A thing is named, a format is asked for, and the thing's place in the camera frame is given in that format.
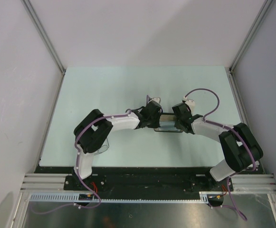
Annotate black glasses case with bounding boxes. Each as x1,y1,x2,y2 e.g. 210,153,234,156
154,113,183,133

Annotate light blue cleaning cloth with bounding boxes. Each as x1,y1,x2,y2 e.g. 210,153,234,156
160,121,175,129

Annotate thin-framed sunglasses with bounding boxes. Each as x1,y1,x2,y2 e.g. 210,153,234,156
95,138,110,155

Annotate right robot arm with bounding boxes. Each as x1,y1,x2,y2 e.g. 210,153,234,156
172,103,263,190

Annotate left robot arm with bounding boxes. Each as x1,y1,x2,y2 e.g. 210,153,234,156
74,97,162,190

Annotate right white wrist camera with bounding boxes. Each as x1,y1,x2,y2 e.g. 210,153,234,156
182,96,195,113

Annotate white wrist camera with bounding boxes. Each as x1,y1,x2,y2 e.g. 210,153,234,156
182,96,195,113
150,97,161,104

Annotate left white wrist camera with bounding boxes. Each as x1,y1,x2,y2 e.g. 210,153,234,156
150,97,161,104

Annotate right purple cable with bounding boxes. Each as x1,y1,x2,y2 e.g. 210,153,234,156
184,88,258,221

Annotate right aluminium frame post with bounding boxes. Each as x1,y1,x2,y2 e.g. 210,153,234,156
230,0,275,69

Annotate aluminium frame post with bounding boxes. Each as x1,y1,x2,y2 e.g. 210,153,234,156
21,0,66,73
230,0,275,69

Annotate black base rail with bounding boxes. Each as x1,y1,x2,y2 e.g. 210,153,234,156
34,166,261,200

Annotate white slotted cable duct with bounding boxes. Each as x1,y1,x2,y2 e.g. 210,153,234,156
29,192,223,203

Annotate left aluminium frame post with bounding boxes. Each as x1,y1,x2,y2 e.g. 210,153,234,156
21,0,66,73

